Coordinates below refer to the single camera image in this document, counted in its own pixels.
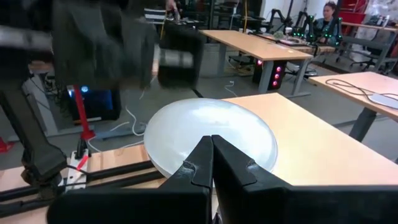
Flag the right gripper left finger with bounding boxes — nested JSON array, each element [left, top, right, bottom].
[[46, 135, 215, 224]]

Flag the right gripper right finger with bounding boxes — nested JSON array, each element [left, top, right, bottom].
[[211, 134, 398, 224]]

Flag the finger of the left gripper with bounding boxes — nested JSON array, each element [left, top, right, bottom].
[[157, 21, 205, 90]]

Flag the white flood lightbulb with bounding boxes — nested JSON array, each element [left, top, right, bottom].
[[143, 98, 279, 180]]

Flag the grey bin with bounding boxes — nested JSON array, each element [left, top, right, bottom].
[[200, 43, 229, 77]]

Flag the black computer with blue light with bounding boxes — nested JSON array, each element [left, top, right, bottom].
[[67, 85, 122, 123]]

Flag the red clamp bar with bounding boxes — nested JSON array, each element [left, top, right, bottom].
[[73, 84, 96, 141]]

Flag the light wooden desk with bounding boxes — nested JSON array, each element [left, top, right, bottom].
[[308, 71, 398, 142], [88, 92, 398, 187], [198, 29, 313, 98]]

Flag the white power strip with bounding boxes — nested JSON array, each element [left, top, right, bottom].
[[65, 149, 91, 191]]

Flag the person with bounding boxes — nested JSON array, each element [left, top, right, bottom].
[[313, 1, 343, 44]]

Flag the white flat device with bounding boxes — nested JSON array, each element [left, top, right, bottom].
[[368, 93, 398, 110]]

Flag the white floor cable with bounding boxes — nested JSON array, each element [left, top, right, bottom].
[[86, 105, 147, 153]]

